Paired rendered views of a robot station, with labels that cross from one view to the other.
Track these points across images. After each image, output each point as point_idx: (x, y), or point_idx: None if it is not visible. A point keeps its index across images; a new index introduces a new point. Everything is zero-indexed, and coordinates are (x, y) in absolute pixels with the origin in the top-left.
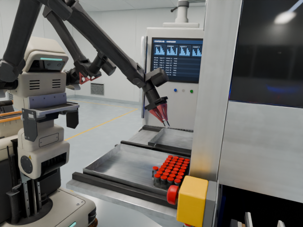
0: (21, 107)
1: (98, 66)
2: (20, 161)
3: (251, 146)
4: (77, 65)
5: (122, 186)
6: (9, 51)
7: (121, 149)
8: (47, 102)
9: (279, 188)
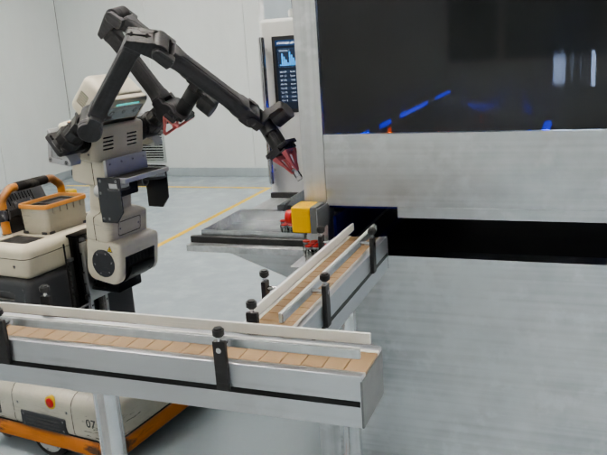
0: (88, 179)
1: (191, 105)
2: (93, 261)
3: (345, 168)
4: (158, 106)
5: (248, 237)
6: (98, 105)
7: (241, 218)
8: (125, 167)
9: (370, 199)
